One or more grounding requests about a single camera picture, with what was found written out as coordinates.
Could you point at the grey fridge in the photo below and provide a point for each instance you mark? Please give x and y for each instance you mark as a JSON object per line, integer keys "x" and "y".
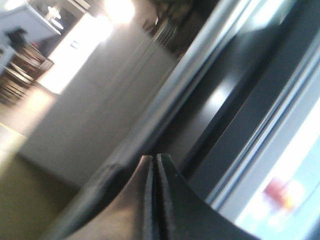
{"x": 288, "y": 149}

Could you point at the white fridge door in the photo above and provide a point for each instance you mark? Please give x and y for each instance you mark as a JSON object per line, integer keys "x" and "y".
{"x": 212, "y": 106}

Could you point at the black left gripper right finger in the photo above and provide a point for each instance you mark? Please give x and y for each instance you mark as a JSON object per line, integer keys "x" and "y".
{"x": 183, "y": 214}

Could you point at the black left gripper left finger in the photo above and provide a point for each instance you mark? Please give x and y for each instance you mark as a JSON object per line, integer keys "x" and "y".
{"x": 130, "y": 215}

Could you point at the red yellow apple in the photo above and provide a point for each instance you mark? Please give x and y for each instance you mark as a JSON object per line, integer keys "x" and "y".
{"x": 285, "y": 195}

